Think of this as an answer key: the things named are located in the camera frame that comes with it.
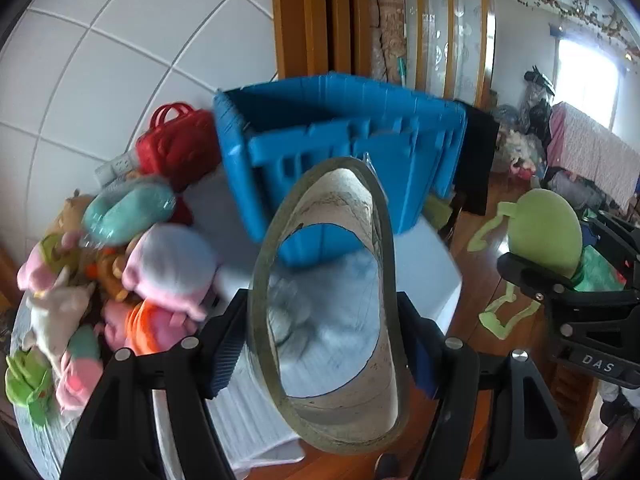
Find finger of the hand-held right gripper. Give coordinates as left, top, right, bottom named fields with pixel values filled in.
left=496, top=251, right=640, bottom=311
left=580, top=209, right=640, bottom=267

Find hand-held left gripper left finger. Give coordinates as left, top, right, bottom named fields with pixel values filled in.
left=60, top=287, right=251, bottom=480

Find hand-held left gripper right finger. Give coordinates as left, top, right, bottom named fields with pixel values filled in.
left=397, top=290, right=583, bottom=480

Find green long-limbed plush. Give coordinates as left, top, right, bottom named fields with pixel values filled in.
left=467, top=189, right=586, bottom=341

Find clear tape roll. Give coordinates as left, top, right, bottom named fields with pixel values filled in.
left=246, top=156, right=412, bottom=456

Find blue plastic container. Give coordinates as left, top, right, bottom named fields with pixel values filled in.
left=212, top=74, right=468, bottom=266

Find green plastic bag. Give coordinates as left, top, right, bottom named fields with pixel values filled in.
left=575, top=245, right=631, bottom=293

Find striped grey tablecloth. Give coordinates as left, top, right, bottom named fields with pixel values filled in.
left=10, top=170, right=463, bottom=480

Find pink and orange plush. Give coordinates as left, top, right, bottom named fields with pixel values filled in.
left=95, top=300, right=201, bottom=356

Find pink floral cloth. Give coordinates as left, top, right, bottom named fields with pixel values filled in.
left=547, top=102, right=640, bottom=211

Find black cloth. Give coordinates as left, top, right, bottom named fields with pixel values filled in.
left=452, top=102, right=501, bottom=217

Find small brown bear plush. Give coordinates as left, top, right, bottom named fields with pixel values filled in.
left=95, top=247, right=133, bottom=303

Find pink plush with mint top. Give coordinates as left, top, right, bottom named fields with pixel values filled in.
left=55, top=325, right=106, bottom=416

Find window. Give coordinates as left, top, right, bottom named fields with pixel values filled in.
left=555, top=35, right=626, bottom=131

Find teal plush in plastic wrap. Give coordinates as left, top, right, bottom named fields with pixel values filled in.
left=82, top=177, right=176, bottom=246

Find cream plush toy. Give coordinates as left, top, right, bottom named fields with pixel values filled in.
left=22, top=267, right=96, bottom=376

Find green frog plush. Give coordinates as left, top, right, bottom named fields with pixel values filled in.
left=5, top=347, right=53, bottom=428

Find pink star plush green shorts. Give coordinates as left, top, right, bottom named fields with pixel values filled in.
left=17, top=232, right=83, bottom=293

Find brown plush in striped shirt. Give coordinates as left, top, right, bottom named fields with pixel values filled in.
left=52, top=190, right=96, bottom=241

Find white power strip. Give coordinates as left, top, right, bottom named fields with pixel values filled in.
left=95, top=154, right=138, bottom=186

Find red handbag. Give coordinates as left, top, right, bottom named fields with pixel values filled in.
left=136, top=103, right=223, bottom=193

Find dried vine garland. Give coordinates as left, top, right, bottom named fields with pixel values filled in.
left=495, top=0, right=640, bottom=56

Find frosted glass door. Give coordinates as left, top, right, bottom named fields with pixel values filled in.
left=400, top=0, right=496, bottom=106

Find carved wooden pillar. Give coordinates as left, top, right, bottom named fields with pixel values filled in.
left=370, top=0, right=407, bottom=83

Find wooden door frame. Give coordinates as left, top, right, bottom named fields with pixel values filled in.
left=270, top=0, right=373, bottom=81

